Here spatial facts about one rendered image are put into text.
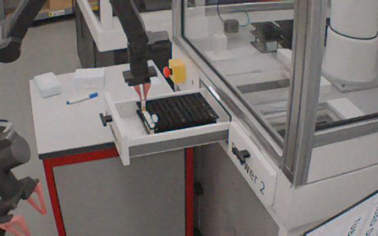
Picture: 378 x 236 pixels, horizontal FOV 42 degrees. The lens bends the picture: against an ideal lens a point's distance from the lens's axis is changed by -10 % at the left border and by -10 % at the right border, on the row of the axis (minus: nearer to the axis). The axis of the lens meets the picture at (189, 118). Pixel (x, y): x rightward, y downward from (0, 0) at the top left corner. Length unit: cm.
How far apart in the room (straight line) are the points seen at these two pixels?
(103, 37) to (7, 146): 148
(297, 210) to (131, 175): 78
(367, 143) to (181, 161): 84
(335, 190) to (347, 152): 12
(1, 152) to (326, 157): 77
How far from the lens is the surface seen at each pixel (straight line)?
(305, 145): 125
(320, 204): 140
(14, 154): 99
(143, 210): 205
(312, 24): 111
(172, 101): 175
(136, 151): 159
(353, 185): 144
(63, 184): 191
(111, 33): 241
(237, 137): 155
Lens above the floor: 172
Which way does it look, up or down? 30 degrees down
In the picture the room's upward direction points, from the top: straight up
